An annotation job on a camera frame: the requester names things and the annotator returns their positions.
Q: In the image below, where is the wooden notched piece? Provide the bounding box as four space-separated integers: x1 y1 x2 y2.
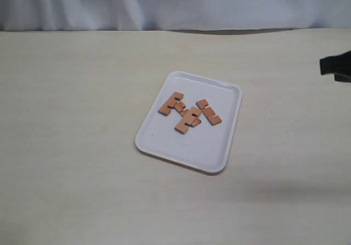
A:
158 92 184 116
174 101 201 127
196 99 222 126
174 107 201 134

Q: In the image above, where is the white rectangular plastic tray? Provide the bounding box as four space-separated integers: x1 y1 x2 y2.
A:
135 71 242 174

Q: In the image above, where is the white backdrop curtain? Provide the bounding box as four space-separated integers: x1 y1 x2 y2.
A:
1 0 350 31

